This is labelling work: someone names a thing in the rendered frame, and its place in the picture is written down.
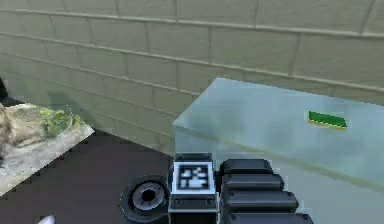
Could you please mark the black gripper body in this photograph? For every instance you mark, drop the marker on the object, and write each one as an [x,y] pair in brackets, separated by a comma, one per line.
[146,197]

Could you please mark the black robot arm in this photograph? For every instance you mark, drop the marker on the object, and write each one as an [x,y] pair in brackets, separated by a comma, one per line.
[256,193]

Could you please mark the green lettuce head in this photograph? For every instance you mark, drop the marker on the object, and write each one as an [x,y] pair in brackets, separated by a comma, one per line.
[57,120]

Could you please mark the pale blue glass table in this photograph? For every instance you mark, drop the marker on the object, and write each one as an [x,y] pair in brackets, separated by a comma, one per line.
[266,140]

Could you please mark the brown mottled round loaf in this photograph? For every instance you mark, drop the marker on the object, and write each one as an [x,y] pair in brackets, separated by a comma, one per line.
[4,128]

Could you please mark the green flat sponge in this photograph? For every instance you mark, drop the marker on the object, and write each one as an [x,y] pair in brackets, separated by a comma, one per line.
[327,120]

